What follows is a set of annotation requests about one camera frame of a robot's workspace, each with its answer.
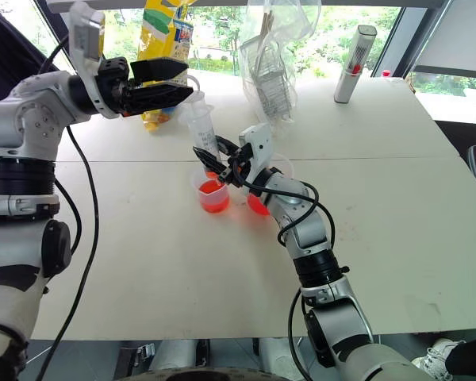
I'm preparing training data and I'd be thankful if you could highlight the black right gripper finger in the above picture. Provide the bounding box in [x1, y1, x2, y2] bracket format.
[192, 146, 228, 183]
[214, 135, 243, 159]

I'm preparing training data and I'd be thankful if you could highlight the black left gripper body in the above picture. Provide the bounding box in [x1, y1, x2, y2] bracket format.
[96, 56, 144, 117]

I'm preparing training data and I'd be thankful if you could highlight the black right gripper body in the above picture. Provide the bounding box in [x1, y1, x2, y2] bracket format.
[221, 143, 255, 187]

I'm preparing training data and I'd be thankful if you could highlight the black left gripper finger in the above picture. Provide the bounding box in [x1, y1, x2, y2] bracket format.
[129, 56, 190, 86]
[122, 83, 194, 117]

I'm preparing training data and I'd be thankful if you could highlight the clear measuring cylinder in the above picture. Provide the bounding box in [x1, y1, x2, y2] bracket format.
[181, 75, 225, 178]

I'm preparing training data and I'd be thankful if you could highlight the clear cup with red liquid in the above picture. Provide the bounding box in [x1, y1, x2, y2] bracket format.
[244, 152, 295, 217]
[190, 169, 232, 214]

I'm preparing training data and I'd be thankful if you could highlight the yellow snack bag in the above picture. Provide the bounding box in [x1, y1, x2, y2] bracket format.
[136, 0, 196, 134]

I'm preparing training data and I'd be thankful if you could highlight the dark curtain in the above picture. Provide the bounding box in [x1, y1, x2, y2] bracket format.
[0, 0, 63, 110]

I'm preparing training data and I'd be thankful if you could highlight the clear plastic bag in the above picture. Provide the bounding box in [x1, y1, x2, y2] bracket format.
[236, 0, 323, 130]

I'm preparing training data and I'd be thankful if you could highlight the white tube container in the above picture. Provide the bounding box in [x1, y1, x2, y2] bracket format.
[332, 24, 378, 106]

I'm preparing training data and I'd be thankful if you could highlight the white sneaker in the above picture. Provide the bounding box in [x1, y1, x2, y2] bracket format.
[411, 337, 467, 381]

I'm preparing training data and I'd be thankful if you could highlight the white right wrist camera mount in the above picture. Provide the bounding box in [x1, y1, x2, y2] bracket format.
[237, 122, 274, 184]

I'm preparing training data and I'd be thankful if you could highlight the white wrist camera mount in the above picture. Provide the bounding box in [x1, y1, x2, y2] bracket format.
[68, 1, 122, 120]
[237, 122, 274, 184]

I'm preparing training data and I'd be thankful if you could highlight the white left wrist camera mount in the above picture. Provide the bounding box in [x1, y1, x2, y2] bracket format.
[68, 1, 122, 120]

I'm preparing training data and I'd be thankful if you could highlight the metal wire rack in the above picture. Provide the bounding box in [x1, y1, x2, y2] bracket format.
[240, 34, 295, 122]

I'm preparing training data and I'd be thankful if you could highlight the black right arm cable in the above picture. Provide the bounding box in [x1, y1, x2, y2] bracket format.
[237, 178, 337, 247]

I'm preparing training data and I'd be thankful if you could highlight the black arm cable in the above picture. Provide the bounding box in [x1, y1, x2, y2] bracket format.
[34, 34, 101, 381]
[237, 178, 337, 247]

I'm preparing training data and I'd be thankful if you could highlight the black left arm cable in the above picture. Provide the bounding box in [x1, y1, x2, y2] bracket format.
[34, 34, 101, 381]

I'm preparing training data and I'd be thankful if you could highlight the grey window frame post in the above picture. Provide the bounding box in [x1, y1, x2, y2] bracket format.
[370, 0, 454, 79]

